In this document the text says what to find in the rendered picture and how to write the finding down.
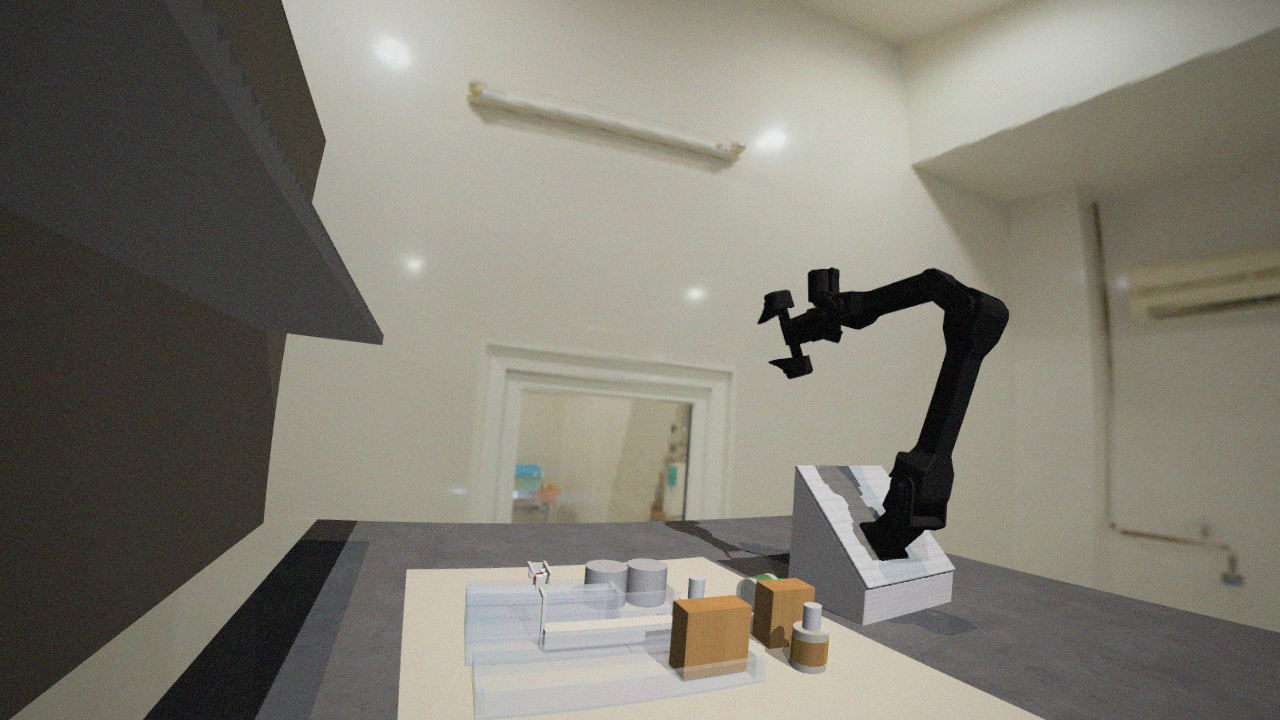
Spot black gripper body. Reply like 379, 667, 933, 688
764, 290, 815, 379

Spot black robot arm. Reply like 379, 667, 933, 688
803, 266, 1009, 561

